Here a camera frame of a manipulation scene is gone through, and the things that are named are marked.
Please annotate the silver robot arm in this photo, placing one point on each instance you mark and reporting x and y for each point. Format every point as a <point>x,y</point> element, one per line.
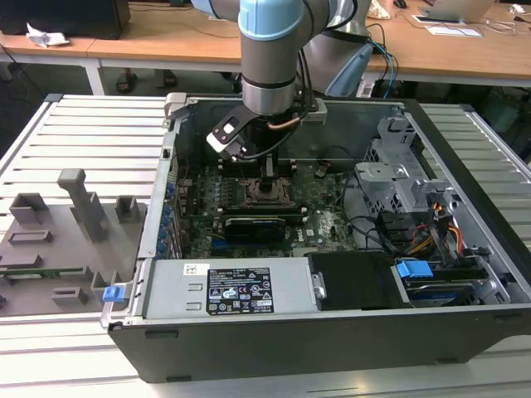
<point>269,62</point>

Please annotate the CPU socket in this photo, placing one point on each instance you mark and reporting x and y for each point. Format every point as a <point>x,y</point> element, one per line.
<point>269,202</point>

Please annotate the black RAM slot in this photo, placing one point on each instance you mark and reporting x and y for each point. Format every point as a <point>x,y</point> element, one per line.
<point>249,218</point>
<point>249,211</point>
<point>249,207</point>
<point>249,214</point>

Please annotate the green motherboard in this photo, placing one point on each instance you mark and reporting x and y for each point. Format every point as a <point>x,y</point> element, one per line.
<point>327,207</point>

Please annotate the black graphics card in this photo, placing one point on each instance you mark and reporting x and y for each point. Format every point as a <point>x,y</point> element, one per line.
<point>255,230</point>

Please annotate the white power adapter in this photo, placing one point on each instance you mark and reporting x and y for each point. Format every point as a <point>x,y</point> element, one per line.
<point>365,88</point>

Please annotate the dark sandal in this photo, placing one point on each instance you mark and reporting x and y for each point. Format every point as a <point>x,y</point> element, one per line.
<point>126,83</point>
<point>168,79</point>

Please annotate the perforated metal drive cage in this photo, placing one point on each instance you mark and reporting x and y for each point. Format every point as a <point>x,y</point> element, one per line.
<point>381,174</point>

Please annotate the wooden desk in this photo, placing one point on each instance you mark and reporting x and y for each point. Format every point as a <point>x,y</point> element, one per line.
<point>435,54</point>
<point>166,41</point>
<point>41,51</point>

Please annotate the white barcode sticker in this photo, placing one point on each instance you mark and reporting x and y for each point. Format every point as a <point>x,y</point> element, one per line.
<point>194,269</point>

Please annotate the black printed label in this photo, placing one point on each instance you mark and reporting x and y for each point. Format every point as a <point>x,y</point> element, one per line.
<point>238,290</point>

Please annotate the patterned bag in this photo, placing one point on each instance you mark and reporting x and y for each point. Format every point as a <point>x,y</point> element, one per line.
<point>379,10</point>

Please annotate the black plastic shroud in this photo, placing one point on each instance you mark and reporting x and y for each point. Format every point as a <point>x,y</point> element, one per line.
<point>357,278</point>

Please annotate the computer mouse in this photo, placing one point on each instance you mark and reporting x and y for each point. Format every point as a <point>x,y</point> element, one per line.
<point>401,3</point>

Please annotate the grey power supply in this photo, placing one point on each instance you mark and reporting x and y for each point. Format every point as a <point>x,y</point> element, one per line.
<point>166,290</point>

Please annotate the blue disk carrier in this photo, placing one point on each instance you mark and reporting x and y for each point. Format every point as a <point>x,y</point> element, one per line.
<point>412,271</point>

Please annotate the white paper sheets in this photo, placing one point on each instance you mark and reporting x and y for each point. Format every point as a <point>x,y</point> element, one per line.
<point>456,30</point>

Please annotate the black grey PC case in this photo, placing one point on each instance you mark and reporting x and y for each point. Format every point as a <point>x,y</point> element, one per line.
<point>290,352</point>

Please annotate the blue plastic latch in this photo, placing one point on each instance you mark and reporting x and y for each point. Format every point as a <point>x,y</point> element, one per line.
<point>113,294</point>

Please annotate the silver laptop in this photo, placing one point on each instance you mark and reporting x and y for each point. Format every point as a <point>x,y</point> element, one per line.
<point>456,10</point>

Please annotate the black monitor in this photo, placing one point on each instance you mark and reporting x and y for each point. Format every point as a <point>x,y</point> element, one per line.
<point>62,16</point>

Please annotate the hard disk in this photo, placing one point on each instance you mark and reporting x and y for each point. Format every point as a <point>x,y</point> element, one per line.
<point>439,296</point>

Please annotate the grey parts rack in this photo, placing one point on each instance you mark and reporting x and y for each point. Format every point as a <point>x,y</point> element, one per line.
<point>62,257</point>

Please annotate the crumpled white paper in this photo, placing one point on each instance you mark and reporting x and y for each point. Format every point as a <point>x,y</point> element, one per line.
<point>45,38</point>

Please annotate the green RAM stick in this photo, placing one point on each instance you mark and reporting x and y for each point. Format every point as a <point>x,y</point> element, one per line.
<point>50,272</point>

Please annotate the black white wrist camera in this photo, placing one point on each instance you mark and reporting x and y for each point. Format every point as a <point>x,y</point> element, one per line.
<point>226,132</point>

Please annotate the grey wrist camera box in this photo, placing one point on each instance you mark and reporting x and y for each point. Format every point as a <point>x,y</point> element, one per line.
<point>315,113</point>

